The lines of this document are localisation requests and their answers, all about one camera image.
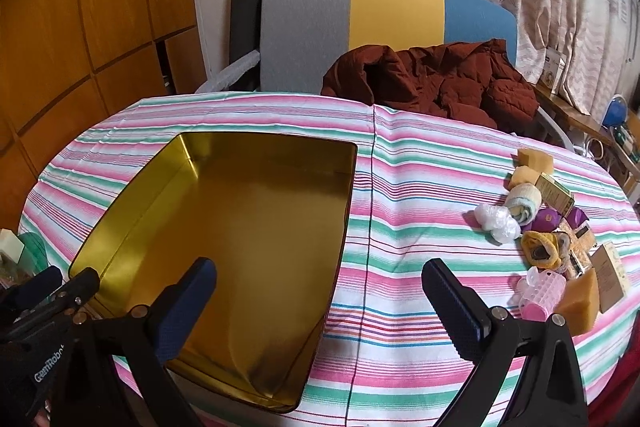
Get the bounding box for large yellow sponge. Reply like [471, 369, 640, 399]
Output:
[554, 268, 600, 337]

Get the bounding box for green round container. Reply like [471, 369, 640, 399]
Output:
[20, 232, 48, 275]

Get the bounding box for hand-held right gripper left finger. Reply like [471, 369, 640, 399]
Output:
[75, 257, 218, 427]

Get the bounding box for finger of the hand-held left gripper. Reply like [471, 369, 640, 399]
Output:
[0, 266, 65, 313]
[30, 267, 101, 325]

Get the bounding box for white printed box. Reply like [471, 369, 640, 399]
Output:
[542, 49, 568, 90]

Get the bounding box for clear plastic wrap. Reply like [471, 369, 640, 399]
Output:
[472, 202, 522, 247]

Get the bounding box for striped tablecloth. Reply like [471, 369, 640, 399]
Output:
[17, 92, 640, 427]

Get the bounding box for small green box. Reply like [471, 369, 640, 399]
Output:
[537, 173, 575, 214]

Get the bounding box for grey yellow blue chair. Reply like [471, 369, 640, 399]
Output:
[257, 0, 518, 95]

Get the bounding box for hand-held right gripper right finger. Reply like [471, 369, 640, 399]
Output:
[421, 258, 588, 427]

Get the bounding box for white towel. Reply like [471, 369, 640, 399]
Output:
[504, 184, 545, 225]

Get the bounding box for beige cardboard box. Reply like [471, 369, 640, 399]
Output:
[590, 242, 632, 314]

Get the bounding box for red-brown padded jacket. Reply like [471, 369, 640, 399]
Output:
[321, 38, 543, 138]

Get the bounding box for gold tin box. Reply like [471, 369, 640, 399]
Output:
[67, 132, 358, 415]

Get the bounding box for cream cube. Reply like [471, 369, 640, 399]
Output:
[0, 228, 25, 265]

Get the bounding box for wooden wardrobe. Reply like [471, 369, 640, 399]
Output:
[0, 0, 211, 238]

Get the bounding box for pink hair roller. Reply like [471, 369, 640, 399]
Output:
[515, 266, 567, 322]

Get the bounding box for blue round lamp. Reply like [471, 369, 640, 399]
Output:
[601, 94, 628, 130]

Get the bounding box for white wrapped chair armrest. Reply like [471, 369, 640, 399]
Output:
[194, 49, 263, 95]

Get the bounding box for dark red cloth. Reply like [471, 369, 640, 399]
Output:
[587, 342, 640, 427]

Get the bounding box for grey chair armrest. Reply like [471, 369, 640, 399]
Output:
[537, 107, 576, 152]

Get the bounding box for black rolled mat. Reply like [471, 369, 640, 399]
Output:
[229, 0, 271, 80]

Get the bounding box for wooden side shelf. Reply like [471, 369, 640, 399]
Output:
[532, 82, 640, 188]

